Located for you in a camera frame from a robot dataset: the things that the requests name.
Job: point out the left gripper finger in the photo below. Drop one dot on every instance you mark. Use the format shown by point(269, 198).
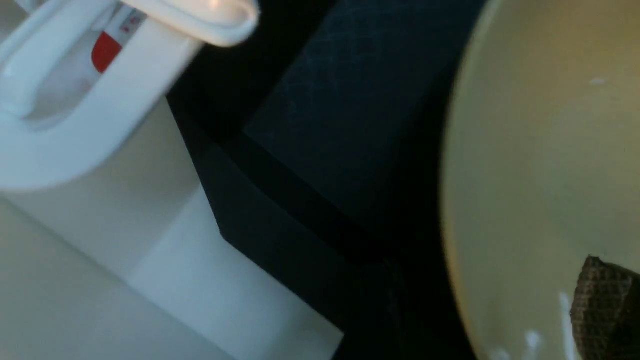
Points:
point(605, 313)

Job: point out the tan noodle bowl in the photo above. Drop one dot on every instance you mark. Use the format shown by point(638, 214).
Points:
point(540, 168)

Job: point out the black serving tray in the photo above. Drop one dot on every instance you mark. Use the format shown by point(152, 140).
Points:
point(318, 144)

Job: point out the white spoon bin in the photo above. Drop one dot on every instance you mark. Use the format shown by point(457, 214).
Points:
point(120, 185)

